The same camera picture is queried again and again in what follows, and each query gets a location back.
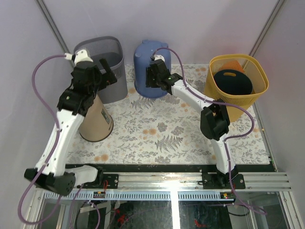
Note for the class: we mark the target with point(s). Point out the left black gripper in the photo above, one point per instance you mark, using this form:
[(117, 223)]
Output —
[(109, 79)]

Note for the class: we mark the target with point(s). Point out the grey mesh waste basket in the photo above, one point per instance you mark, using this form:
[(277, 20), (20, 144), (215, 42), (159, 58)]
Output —
[(106, 52)]

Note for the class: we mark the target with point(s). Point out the beige bin with black rim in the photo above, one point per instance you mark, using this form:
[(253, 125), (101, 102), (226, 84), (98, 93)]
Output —
[(97, 124)]

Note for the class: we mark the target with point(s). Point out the aluminium mounting rail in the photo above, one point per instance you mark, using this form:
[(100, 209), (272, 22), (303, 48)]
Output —
[(187, 186)]

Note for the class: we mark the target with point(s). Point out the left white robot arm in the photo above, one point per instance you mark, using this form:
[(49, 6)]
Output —
[(50, 172)]

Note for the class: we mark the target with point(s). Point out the blue plastic bucket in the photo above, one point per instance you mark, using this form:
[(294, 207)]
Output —
[(141, 59)]

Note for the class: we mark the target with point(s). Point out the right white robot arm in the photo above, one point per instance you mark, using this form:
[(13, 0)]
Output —
[(214, 119)]

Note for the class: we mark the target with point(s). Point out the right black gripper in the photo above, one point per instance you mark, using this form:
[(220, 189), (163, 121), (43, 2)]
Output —
[(148, 82)]

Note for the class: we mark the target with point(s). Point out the floral table cloth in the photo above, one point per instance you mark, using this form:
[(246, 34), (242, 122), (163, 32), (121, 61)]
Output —
[(162, 131)]

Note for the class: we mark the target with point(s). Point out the yellow mesh waste basket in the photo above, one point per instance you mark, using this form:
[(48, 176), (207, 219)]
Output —
[(252, 69)]

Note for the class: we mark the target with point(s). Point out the orange insert in yellow basket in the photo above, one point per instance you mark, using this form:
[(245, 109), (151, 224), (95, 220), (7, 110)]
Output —
[(233, 65)]

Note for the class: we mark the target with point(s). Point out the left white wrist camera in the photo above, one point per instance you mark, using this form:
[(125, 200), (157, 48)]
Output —
[(80, 56)]

